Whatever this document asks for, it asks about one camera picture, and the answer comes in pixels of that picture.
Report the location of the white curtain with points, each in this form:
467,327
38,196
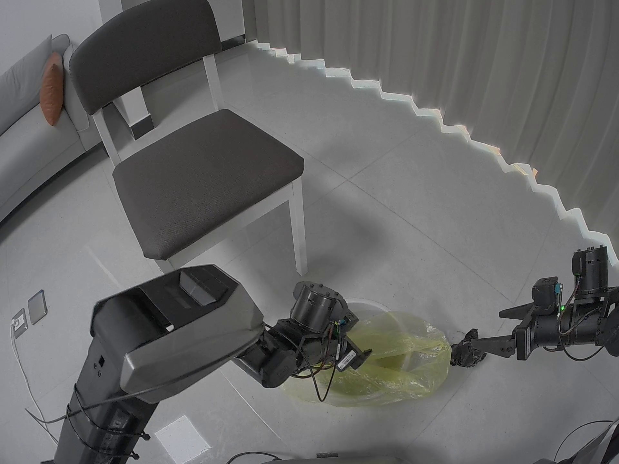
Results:
435,41

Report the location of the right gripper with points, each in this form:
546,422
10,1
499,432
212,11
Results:
544,331

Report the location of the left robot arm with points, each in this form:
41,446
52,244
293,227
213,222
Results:
183,326

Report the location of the yellow plastic bag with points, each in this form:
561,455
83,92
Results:
411,377

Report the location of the orange cushion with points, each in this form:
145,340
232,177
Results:
52,90

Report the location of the dark grey padded chair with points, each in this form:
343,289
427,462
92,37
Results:
208,181

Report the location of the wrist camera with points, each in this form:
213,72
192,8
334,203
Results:
352,358
546,294

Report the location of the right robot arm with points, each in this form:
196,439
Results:
589,271

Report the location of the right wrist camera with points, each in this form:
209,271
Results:
546,294

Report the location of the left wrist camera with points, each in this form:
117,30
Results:
352,358

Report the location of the black plastic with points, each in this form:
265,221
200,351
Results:
465,354

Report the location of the pale grey sofa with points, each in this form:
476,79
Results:
29,152

